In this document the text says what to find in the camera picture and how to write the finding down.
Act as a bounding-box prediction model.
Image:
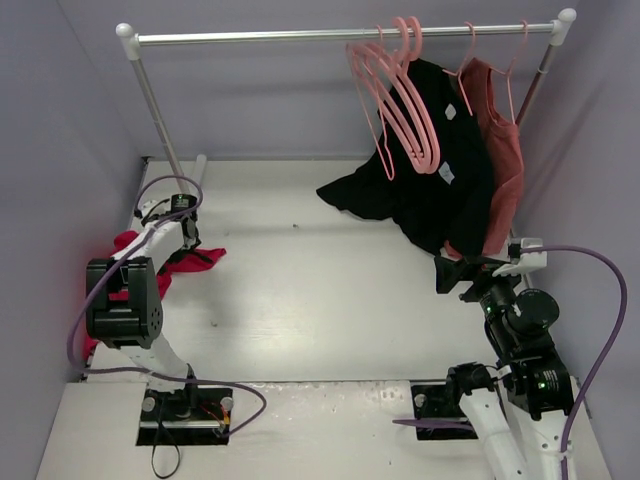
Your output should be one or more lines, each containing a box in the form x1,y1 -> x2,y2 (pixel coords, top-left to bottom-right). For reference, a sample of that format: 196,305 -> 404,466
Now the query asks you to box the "pink hanger holding black shirt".
443,21 -> 477,116

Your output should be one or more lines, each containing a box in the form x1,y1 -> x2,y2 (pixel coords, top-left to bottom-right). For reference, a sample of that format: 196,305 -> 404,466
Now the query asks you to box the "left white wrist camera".
134,193 -> 197,224

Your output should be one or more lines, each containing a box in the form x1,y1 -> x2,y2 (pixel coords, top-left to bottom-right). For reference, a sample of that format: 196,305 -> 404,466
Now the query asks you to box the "black t shirt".
316,59 -> 494,256

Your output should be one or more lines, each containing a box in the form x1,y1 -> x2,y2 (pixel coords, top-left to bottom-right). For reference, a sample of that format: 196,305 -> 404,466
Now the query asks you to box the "rust red tank top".
457,58 -> 524,255

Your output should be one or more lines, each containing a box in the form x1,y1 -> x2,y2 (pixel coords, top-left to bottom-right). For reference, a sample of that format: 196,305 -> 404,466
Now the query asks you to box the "thick pink plastic hanger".
375,16 -> 441,175

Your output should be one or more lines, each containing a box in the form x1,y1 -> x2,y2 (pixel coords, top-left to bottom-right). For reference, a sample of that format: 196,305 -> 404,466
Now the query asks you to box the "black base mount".
411,383 -> 477,442
136,385 -> 234,446

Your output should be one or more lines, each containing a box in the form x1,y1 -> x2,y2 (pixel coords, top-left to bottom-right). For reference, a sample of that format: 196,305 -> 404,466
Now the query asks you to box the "white metal clothes rack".
115,8 -> 577,194

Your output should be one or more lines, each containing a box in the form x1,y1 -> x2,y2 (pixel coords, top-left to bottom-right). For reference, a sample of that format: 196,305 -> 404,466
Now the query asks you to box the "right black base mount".
411,383 -> 477,442

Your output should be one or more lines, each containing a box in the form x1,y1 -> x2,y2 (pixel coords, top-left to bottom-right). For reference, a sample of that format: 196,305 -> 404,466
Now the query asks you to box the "black looped cable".
150,399 -> 182,479

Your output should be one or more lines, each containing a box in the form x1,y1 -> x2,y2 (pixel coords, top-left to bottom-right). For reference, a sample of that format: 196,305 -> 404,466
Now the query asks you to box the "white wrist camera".
134,193 -> 197,224
492,237 -> 547,277

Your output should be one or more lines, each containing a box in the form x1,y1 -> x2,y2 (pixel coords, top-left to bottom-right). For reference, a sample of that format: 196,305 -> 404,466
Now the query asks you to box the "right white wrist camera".
492,237 -> 547,277

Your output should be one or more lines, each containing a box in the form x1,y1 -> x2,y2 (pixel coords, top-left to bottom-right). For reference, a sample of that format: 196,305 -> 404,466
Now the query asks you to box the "thin pink wire hanger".
345,25 -> 395,181

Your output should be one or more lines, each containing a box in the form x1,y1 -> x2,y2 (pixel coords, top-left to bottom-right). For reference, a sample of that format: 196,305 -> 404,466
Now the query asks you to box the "red t shirt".
82,230 -> 227,360

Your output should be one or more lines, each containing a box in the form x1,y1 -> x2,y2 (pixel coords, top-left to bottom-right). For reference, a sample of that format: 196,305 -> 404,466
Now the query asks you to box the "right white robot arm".
434,256 -> 576,479

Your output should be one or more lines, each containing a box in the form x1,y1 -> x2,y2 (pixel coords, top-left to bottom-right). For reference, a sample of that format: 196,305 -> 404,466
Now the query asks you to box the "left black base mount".
136,385 -> 234,446

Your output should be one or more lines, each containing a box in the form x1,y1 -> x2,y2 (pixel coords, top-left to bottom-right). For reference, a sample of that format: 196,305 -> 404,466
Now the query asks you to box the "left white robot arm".
86,194 -> 200,420

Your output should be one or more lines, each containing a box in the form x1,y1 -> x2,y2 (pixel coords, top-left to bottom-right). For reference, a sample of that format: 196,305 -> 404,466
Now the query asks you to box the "pink hanger holding tank top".
488,19 -> 529,126

